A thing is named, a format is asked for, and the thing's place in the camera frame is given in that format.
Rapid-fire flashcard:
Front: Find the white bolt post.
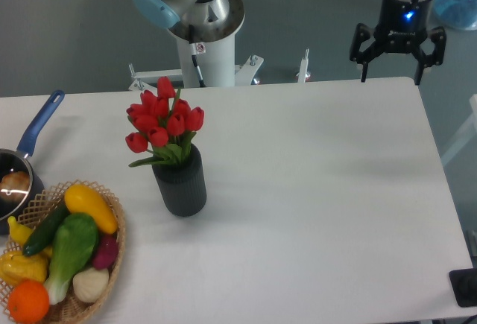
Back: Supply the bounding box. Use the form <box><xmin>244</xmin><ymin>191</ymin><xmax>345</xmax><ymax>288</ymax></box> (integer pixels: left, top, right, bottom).
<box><xmin>297</xmin><ymin>48</ymin><xmax>311</xmax><ymax>83</ymax></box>

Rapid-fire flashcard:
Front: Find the dark green cucumber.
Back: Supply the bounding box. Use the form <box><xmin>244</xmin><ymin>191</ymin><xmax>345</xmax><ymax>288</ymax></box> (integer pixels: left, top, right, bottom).
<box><xmin>22</xmin><ymin>203</ymin><xmax>70</xmax><ymax>257</ymax></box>

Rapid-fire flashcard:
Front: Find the yellow banana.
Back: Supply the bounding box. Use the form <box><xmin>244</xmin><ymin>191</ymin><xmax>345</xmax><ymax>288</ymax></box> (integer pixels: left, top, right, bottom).
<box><xmin>7</xmin><ymin>216</ymin><xmax>33</xmax><ymax>252</ymax></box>

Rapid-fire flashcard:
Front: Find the orange fruit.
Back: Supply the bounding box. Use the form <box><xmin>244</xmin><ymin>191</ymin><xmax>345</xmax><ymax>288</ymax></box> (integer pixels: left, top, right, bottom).
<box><xmin>7</xmin><ymin>280</ymin><xmax>50</xmax><ymax>323</ymax></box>

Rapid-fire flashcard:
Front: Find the black device at edge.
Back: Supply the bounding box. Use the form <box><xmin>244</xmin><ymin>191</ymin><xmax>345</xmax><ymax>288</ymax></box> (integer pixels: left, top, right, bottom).
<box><xmin>449</xmin><ymin>268</ymin><xmax>476</xmax><ymax>308</ymax></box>

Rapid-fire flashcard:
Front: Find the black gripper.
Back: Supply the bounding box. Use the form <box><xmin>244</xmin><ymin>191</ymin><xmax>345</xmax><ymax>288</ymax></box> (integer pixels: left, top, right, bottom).
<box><xmin>350</xmin><ymin>0</ymin><xmax>446</xmax><ymax>86</ymax></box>

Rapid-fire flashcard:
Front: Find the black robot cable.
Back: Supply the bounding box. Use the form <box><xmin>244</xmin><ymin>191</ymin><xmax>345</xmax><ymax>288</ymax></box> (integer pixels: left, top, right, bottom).
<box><xmin>187</xmin><ymin>25</ymin><xmax>207</xmax><ymax>89</ymax></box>

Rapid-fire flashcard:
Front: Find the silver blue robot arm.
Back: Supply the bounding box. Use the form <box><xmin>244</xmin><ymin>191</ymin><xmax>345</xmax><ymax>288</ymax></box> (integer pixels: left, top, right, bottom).
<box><xmin>133</xmin><ymin>0</ymin><xmax>446</xmax><ymax>88</ymax></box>

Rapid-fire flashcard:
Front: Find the green bok choy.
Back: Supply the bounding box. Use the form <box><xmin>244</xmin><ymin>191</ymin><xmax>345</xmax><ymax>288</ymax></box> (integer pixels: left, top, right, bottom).
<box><xmin>44</xmin><ymin>213</ymin><xmax>99</xmax><ymax>305</ymax></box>

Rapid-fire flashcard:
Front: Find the red tulip bouquet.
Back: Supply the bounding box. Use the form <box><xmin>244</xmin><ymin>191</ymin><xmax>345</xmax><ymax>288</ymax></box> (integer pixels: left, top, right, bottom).
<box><xmin>125</xmin><ymin>77</ymin><xmax>205</xmax><ymax>168</ymax></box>

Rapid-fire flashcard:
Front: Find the woven wicker basket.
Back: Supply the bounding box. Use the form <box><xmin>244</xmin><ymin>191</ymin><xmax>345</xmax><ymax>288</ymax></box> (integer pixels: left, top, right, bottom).
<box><xmin>16</xmin><ymin>180</ymin><xmax>126</xmax><ymax>323</ymax></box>

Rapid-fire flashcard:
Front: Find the white metal base frame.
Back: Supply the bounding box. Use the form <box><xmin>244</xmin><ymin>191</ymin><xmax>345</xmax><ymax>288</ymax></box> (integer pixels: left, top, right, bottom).
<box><xmin>128</xmin><ymin>54</ymin><xmax>264</xmax><ymax>92</ymax></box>

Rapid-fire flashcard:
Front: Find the yellow bell pepper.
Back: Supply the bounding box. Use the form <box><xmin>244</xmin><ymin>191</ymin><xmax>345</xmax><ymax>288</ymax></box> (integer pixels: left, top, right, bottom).
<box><xmin>1</xmin><ymin>250</ymin><xmax>48</xmax><ymax>287</ymax></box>

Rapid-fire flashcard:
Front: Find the white garlic bulb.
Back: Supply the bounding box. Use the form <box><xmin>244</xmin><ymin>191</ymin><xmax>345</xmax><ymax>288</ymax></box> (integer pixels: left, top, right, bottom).
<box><xmin>72</xmin><ymin>267</ymin><xmax>110</xmax><ymax>303</ymax></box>

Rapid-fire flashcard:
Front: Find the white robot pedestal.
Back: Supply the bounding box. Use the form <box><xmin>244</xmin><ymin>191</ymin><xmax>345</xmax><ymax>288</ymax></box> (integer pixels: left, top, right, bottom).
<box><xmin>175</xmin><ymin>36</ymin><xmax>236</xmax><ymax>88</ymax></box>

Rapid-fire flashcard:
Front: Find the brown bread bun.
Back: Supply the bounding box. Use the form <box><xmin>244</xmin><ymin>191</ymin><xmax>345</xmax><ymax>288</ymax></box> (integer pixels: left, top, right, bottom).
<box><xmin>1</xmin><ymin>171</ymin><xmax>30</xmax><ymax>204</ymax></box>

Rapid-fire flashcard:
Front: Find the yellow squash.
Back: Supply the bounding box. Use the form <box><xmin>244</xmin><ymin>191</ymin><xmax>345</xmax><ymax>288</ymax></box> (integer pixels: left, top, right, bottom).
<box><xmin>64</xmin><ymin>184</ymin><xmax>119</xmax><ymax>235</ymax></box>

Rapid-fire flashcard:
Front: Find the white frame at right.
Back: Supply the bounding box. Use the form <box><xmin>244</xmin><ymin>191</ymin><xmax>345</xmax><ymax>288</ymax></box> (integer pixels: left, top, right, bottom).
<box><xmin>440</xmin><ymin>94</ymin><xmax>476</xmax><ymax>167</ymax></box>

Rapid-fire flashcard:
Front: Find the blue handled saucepan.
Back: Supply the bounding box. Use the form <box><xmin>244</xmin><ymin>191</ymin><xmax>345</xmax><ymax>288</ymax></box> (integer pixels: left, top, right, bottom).
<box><xmin>1</xmin><ymin>90</ymin><xmax>65</xmax><ymax>235</ymax></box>

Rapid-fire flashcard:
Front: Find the dark grey ribbed vase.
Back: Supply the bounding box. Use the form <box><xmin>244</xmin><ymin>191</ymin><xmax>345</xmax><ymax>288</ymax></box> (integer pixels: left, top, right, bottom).
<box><xmin>152</xmin><ymin>144</ymin><xmax>207</xmax><ymax>217</ymax></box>

